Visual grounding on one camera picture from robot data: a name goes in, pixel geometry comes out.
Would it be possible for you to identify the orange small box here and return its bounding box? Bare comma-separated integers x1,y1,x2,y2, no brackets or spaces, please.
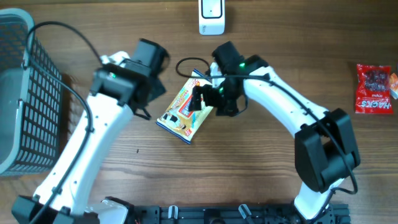
389,73,398,100

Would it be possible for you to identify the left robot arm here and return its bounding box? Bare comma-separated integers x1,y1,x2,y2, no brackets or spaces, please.
12,39,170,223

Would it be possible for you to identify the cream snack bag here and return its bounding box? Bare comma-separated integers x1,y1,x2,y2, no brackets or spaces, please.
156,69,213,144

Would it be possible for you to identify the grey plastic shopping basket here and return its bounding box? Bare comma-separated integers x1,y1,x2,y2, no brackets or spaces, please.
1,8,63,177

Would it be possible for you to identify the black right camera cable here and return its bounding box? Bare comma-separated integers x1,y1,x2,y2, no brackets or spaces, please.
175,57,359,223

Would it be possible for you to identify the red snack packet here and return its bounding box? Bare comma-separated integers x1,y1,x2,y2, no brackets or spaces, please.
355,64,393,114

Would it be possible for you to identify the white barcode scanner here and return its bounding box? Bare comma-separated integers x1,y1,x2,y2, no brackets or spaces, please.
198,0,226,35

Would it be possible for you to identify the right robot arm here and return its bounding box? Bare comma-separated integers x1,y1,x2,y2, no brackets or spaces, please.
189,41,360,223

